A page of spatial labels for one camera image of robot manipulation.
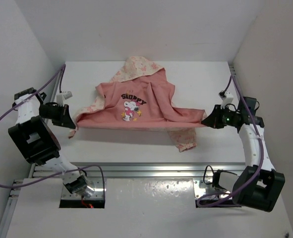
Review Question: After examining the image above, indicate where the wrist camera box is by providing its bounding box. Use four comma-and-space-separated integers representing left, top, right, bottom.
219, 91, 234, 108
56, 91, 72, 106

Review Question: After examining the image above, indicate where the pink hooded kids jacket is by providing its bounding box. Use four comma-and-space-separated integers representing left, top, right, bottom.
73, 57, 206, 152

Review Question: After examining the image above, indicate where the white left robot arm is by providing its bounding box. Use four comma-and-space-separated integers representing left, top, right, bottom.
8, 88, 94, 198

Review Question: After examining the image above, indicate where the aluminium rail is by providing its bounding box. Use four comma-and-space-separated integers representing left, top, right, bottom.
229, 65, 245, 100
0, 68, 63, 238

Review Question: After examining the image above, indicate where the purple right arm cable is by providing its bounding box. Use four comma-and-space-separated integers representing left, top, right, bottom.
196, 75, 265, 208

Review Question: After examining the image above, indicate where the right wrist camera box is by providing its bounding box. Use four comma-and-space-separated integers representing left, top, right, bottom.
219, 91, 234, 108

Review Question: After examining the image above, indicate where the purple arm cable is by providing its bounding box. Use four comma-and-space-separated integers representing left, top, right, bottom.
0, 63, 106, 199
196, 75, 265, 208

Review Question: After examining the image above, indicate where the left metal arm base plate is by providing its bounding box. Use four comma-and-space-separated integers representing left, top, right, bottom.
61, 178, 107, 201

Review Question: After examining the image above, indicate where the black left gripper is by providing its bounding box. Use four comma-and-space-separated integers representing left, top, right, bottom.
38, 104, 74, 129

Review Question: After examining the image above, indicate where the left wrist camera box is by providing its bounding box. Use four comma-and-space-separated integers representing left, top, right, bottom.
56, 91, 72, 106

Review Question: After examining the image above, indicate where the aluminium rail right side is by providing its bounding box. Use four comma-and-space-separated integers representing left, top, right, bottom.
229, 65, 245, 100

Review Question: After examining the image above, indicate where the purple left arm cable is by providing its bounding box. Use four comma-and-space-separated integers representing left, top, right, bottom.
0, 63, 106, 199

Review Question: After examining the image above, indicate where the aluminium rail front table edge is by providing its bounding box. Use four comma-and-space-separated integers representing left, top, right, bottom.
29, 162, 246, 179

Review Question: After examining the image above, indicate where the aluminium rail left side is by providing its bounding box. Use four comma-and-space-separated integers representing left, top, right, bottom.
0, 68, 63, 238

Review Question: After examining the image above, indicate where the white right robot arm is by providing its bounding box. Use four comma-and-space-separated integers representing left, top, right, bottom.
197, 93, 285, 212

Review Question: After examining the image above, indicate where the right metal arm base plate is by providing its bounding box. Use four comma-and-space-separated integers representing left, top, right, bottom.
193, 178, 230, 201

